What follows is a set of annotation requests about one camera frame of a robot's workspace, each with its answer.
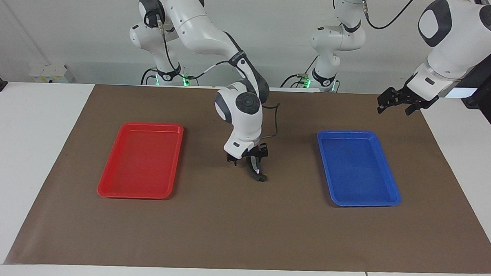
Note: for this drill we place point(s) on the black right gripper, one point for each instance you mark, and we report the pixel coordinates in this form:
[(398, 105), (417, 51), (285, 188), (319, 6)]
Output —
[(262, 151)]

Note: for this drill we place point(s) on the white box yellow labels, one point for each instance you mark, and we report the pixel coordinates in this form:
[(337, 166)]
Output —
[(47, 72)]

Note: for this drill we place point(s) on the red plastic tray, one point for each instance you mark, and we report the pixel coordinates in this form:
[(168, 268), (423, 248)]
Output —
[(140, 163)]

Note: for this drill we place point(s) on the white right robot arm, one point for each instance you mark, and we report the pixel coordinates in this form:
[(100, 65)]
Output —
[(200, 26)]

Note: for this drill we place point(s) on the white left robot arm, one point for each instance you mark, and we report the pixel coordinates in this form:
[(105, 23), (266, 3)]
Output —
[(453, 43)]

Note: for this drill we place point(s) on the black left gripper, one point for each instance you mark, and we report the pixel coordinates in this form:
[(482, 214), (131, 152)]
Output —
[(407, 96)]

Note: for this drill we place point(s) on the brown table mat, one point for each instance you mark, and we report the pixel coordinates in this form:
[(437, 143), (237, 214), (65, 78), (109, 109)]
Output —
[(242, 227)]

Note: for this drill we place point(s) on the blue plastic tray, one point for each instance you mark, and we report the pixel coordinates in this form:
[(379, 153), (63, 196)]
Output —
[(356, 170)]

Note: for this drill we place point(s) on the curved brake shoe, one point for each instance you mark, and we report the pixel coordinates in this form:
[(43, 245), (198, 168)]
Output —
[(252, 171)]

